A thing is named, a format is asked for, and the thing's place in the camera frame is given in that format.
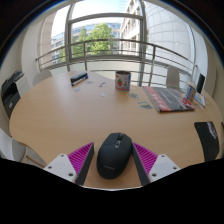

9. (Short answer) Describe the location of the black cylinder speaker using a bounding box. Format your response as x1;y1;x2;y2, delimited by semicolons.
196;73;207;95

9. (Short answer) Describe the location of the black printer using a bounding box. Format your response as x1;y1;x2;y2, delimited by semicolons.
0;70;30;118

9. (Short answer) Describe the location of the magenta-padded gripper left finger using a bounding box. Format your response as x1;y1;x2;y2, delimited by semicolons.
43;141;95;186

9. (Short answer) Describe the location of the red and black magazine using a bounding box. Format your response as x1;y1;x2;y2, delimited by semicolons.
142;86;196;113

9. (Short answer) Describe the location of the black mouse pad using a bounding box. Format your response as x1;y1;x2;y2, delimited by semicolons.
194;121;221;163

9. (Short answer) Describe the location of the green tree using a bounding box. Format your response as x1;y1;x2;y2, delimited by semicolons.
56;23;116;63

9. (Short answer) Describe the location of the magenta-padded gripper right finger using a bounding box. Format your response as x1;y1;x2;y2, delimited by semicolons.
130;142;182;187

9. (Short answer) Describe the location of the metal railing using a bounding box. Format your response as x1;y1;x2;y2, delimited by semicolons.
35;38;199;88

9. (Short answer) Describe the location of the white printed can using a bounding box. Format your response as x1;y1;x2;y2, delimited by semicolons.
115;70;132;92

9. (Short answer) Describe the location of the black computer mouse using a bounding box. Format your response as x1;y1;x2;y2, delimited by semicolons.
96;132;133;180

